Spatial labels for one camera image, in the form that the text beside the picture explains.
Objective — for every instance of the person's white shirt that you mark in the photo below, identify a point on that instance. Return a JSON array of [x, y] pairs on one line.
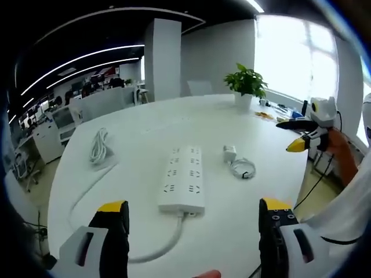
[[345, 208]]

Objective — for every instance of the grey office chair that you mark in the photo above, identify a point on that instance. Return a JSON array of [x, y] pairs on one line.
[[26, 171]]

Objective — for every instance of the white worn device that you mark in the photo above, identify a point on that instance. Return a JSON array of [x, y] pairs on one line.
[[367, 116]]

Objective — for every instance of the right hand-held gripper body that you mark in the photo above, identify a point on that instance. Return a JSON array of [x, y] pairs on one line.
[[323, 114]]

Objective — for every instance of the white office chair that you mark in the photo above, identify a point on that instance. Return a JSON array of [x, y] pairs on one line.
[[141, 95]]

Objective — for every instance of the yellow item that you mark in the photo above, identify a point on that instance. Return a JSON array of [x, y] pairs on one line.
[[263, 115]]

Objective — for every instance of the blue object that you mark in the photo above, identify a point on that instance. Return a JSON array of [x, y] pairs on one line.
[[297, 115]]

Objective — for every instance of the white charger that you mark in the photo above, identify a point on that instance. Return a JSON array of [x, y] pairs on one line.
[[229, 152]]

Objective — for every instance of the white office partition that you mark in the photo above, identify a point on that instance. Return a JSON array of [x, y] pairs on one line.
[[107, 101]]

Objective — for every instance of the green potted plant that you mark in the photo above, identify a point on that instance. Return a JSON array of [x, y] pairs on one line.
[[245, 84]]

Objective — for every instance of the white cabinet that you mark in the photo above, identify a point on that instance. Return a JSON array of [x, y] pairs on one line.
[[59, 124]]

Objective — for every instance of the white cup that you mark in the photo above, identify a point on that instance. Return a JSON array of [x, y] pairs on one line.
[[263, 102]]

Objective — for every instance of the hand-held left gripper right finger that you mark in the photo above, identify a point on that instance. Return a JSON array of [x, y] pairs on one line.
[[290, 246]]

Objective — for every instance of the person's right hand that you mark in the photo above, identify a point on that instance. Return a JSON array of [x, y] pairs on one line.
[[336, 142]]

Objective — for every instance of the person's left hand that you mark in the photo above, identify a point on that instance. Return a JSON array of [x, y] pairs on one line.
[[211, 274]]

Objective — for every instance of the white desk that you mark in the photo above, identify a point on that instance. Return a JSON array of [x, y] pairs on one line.
[[220, 127]]

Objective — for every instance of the white power strip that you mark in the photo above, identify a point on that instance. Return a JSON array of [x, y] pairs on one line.
[[182, 179]]

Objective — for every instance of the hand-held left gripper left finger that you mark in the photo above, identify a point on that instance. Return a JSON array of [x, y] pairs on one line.
[[87, 246]]

